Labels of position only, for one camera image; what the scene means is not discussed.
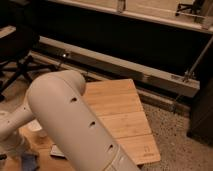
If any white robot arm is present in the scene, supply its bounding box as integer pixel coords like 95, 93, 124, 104
0, 70, 140, 171

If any wooden table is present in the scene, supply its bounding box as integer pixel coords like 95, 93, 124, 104
2, 78, 162, 171

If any white paper cup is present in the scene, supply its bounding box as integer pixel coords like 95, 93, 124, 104
27, 120, 47, 138

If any black office chair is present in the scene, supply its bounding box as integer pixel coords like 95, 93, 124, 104
0, 26, 56, 102

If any blue cloth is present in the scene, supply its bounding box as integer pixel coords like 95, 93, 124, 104
21, 153, 39, 171

